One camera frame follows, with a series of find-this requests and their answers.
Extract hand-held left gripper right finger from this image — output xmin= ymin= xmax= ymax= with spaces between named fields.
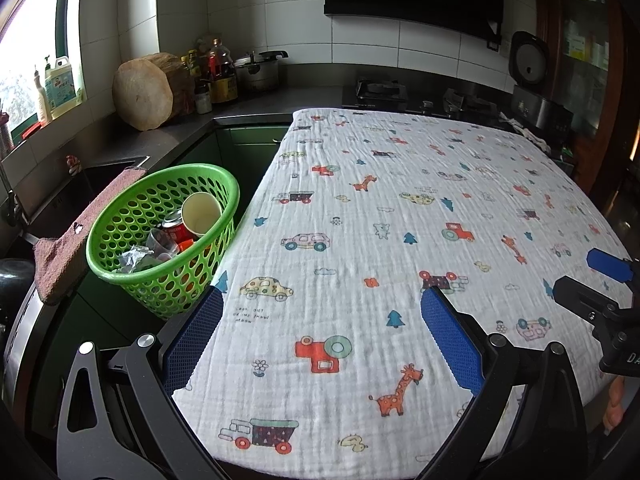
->
xmin=420 ymin=286 xmax=588 ymax=480

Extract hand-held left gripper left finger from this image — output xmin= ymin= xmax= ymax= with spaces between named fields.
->
xmin=55 ymin=285 xmax=224 ymax=480

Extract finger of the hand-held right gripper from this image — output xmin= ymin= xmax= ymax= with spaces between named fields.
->
xmin=586 ymin=247 xmax=640 ymax=283
xmin=552 ymin=275 xmax=623 ymax=333

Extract clear plastic cup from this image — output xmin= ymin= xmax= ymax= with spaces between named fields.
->
xmin=147 ymin=227 xmax=180 ymax=263

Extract red drink can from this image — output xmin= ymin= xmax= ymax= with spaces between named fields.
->
xmin=161 ymin=210 xmax=198 ymax=246

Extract paper cup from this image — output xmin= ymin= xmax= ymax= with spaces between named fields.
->
xmin=181 ymin=192 xmax=224 ymax=238

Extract green plastic basket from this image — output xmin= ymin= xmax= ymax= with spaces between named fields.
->
xmin=86 ymin=162 xmax=241 ymax=321

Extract person's right hand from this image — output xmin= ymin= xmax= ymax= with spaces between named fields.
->
xmin=602 ymin=377 xmax=628 ymax=433

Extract printed white tablecloth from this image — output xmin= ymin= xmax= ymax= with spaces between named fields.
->
xmin=172 ymin=107 xmax=633 ymax=480

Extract white rag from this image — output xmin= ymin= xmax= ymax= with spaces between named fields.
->
xmin=500 ymin=112 xmax=553 ymax=156

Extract wooden glass-door cabinet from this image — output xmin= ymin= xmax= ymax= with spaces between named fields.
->
xmin=532 ymin=0 xmax=640 ymax=211

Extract brown towel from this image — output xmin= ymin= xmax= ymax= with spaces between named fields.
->
xmin=32 ymin=165 xmax=148 ymax=306

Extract kitchen sink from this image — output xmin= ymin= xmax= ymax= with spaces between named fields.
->
xmin=20 ymin=155 xmax=151 ymax=241

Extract green lower cabinets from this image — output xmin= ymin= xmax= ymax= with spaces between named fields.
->
xmin=215 ymin=120 xmax=293 ymax=231

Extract black rice cooker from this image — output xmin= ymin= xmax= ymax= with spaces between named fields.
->
xmin=510 ymin=31 xmax=575 ymax=141

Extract metal faucet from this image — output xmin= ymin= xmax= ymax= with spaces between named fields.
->
xmin=0 ymin=160 xmax=28 ymax=228

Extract small white jar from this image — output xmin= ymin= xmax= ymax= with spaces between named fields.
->
xmin=194 ymin=80 xmax=213 ymax=115

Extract round wooden chopping block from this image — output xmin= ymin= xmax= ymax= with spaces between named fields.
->
xmin=111 ymin=52 xmax=193 ymax=132

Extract cooking oil bottle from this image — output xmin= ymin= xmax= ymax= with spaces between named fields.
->
xmin=207 ymin=38 xmax=239 ymax=106

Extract black gas stove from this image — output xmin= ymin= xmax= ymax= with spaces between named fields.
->
xmin=342 ymin=77 xmax=516 ymax=128

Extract steel pot with lid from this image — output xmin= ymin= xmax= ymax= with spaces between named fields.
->
xmin=234 ymin=50 xmax=290 ymax=95

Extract small white bottle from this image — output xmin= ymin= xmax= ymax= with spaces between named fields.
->
xmin=32 ymin=65 xmax=53 ymax=127

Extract white detergent jug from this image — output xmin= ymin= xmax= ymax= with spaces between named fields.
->
xmin=44 ymin=56 xmax=83 ymax=120

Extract window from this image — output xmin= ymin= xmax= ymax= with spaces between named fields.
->
xmin=0 ymin=0 xmax=86 ymax=136

